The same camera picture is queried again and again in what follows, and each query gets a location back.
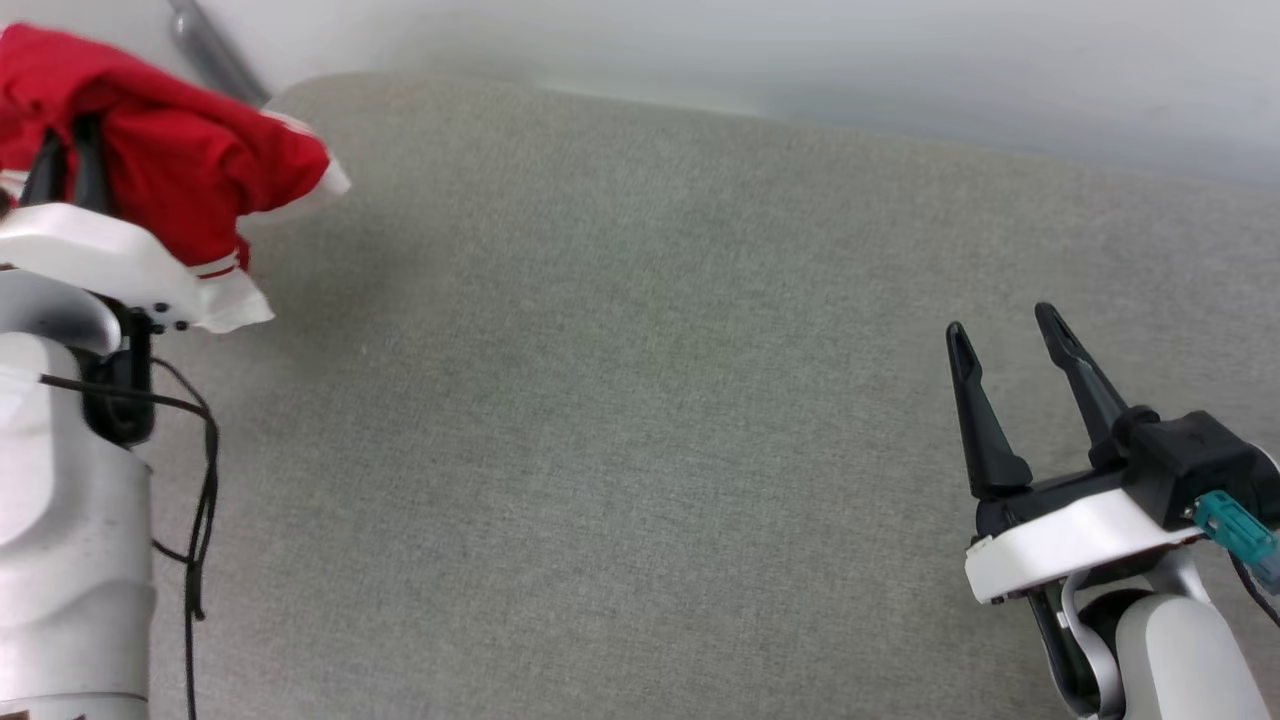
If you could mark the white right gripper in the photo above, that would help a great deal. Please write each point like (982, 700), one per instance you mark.
(1080, 540)

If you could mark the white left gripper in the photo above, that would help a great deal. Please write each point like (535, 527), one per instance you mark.
(90, 255)

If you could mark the red and white garment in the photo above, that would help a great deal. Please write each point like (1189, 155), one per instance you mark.
(185, 150)

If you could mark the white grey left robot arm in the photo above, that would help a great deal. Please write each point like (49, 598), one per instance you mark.
(70, 520)

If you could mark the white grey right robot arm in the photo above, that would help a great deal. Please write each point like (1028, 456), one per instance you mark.
(1170, 650)

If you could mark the grey metal bar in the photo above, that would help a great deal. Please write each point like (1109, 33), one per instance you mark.
(215, 50)

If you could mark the grey fabric sofa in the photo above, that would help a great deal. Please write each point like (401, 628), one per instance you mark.
(620, 400)

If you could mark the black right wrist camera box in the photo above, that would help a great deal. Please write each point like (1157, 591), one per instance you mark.
(1190, 455)

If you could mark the teal right camera connector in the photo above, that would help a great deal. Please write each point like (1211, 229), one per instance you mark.
(1235, 530)

